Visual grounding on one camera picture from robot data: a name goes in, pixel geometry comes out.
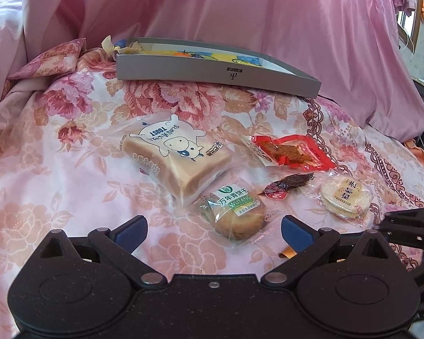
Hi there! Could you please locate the small orange tangerine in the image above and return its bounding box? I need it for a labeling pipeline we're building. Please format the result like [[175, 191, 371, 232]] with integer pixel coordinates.
[[173, 52, 191, 57]]

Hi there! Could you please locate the small dark jujube packet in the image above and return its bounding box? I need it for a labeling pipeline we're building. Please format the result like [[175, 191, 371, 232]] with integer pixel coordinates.
[[259, 172, 314, 200]]

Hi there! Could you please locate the toast bread cow packet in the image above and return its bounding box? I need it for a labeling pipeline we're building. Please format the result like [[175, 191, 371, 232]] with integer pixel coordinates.
[[119, 111, 236, 207]]

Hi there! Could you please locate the round cookie clear packet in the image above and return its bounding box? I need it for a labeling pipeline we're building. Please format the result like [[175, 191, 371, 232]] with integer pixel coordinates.
[[193, 178, 281, 245]]

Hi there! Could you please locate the round rice cracker packet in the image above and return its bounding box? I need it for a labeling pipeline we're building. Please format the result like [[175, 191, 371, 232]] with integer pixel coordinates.
[[309, 171, 374, 228]]

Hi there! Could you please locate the grey cardboard tray box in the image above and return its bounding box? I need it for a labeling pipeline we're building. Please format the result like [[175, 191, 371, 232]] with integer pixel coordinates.
[[114, 38, 322, 99]]

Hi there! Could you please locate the gold foil snack packet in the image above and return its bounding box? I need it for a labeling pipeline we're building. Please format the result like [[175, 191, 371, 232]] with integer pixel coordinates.
[[279, 246, 297, 259]]

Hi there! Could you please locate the floral pink bedspread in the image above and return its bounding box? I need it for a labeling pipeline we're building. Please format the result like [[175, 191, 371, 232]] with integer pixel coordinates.
[[0, 39, 424, 338]]

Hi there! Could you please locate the red spicy strip packet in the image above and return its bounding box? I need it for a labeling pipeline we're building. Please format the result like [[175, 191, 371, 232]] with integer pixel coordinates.
[[241, 135, 336, 171]]

